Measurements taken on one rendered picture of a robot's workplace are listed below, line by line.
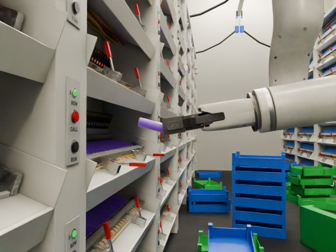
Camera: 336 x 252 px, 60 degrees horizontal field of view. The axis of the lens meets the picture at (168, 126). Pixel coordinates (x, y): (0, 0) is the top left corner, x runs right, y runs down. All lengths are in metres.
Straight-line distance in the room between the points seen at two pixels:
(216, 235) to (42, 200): 1.21
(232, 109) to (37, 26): 0.33
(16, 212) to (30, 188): 0.05
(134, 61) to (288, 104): 0.69
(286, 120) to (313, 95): 0.06
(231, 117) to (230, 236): 1.07
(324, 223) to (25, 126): 1.50
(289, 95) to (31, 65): 0.41
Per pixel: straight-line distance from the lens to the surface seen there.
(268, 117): 0.54
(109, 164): 0.65
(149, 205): 1.10
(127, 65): 1.12
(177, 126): 0.55
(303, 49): 0.65
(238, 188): 1.83
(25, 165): 0.42
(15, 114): 0.43
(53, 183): 0.40
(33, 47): 0.37
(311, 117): 0.57
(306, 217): 1.79
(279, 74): 0.67
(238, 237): 1.54
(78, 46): 0.47
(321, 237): 1.73
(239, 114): 0.53
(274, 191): 1.82
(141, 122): 0.58
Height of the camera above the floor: 0.61
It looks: 1 degrees up
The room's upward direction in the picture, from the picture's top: straight up
